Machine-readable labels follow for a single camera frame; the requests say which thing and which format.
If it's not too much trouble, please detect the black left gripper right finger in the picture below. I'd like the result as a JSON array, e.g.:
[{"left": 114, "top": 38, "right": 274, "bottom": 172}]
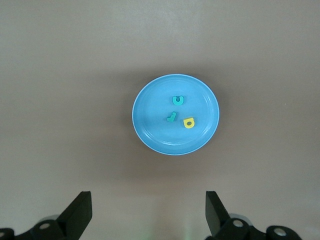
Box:
[{"left": 204, "top": 191, "right": 305, "bottom": 240}]

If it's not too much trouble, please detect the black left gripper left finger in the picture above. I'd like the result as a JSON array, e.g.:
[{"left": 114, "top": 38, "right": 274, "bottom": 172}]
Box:
[{"left": 0, "top": 191, "right": 93, "bottom": 240}]

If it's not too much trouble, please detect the yellow letter d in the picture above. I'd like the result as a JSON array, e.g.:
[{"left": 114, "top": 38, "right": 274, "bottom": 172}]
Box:
[{"left": 182, "top": 116, "right": 196, "bottom": 129}]

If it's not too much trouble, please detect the teal letter c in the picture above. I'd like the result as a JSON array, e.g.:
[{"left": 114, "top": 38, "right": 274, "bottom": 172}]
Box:
[{"left": 171, "top": 95, "right": 186, "bottom": 106}]

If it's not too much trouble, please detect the blue plate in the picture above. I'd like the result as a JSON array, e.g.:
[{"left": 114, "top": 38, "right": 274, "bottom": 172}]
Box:
[{"left": 131, "top": 73, "right": 221, "bottom": 156}]

